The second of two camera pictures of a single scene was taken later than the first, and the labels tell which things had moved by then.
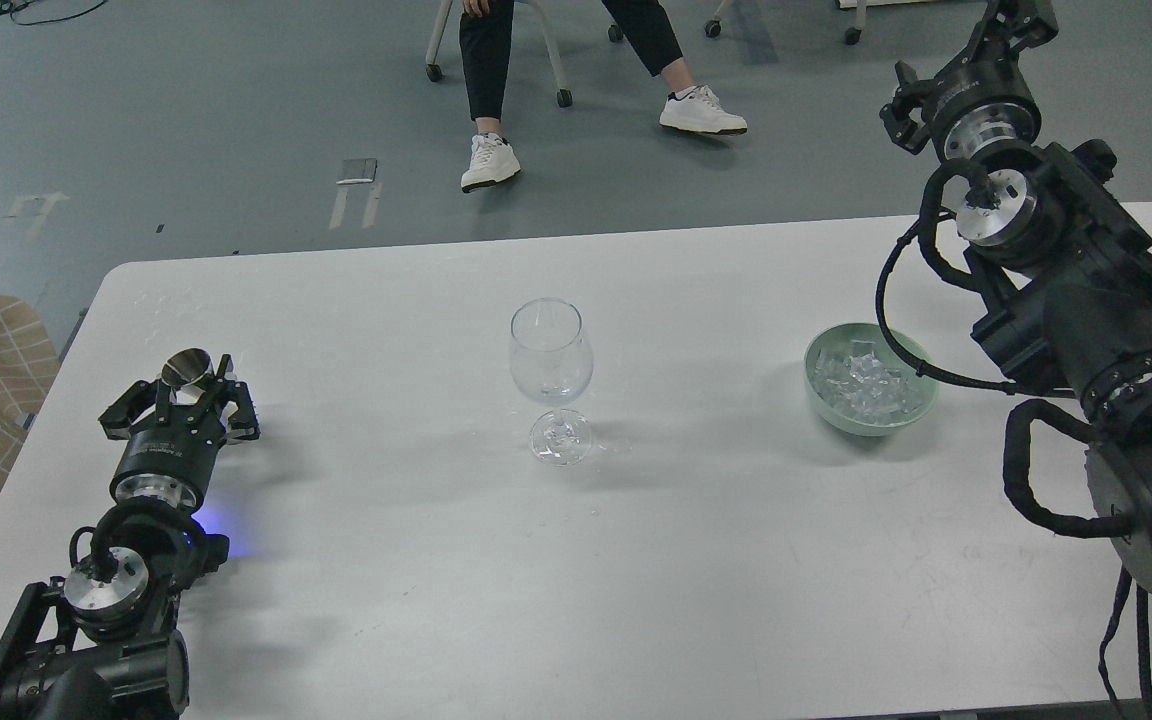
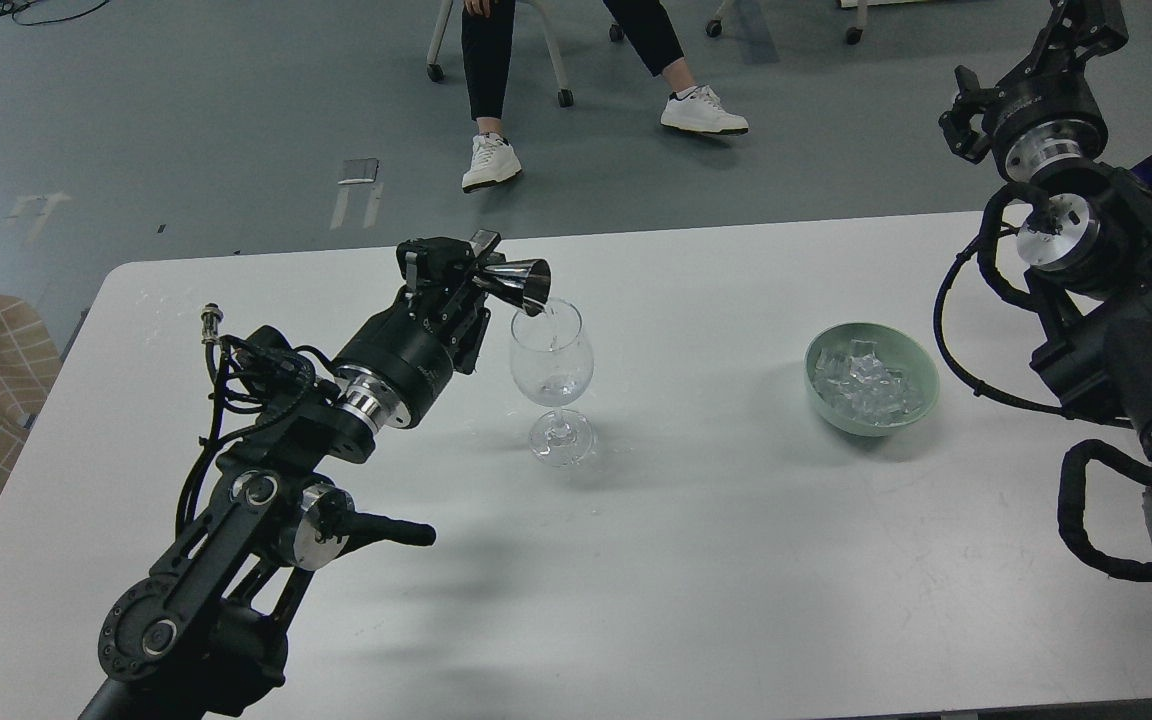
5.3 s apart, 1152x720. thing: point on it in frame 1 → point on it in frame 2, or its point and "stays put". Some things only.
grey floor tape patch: [356, 171] stays put
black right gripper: [984, 105] → [1050, 120]
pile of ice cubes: [860, 381] stays put
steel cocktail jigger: [184, 372] → [524, 283]
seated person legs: [485, 28] stays put
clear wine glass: [551, 360] stays put
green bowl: [863, 385] stays put
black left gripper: [172, 455] → [420, 344]
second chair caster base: [852, 35] stays put
